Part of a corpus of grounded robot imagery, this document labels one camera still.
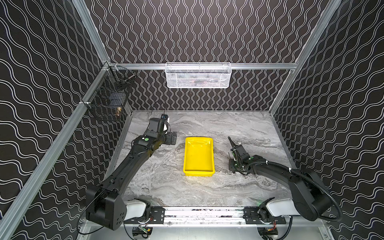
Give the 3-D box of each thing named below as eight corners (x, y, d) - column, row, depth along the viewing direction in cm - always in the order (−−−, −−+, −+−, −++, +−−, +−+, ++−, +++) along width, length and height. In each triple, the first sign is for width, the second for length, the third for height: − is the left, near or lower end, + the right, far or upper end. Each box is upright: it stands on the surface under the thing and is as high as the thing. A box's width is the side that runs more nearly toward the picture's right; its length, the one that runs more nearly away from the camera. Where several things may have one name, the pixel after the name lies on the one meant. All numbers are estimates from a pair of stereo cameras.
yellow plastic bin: (183, 176, 89) (183, 172, 84) (185, 141, 105) (184, 135, 100) (214, 176, 89) (216, 172, 84) (211, 141, 105) (212, 135, 100)
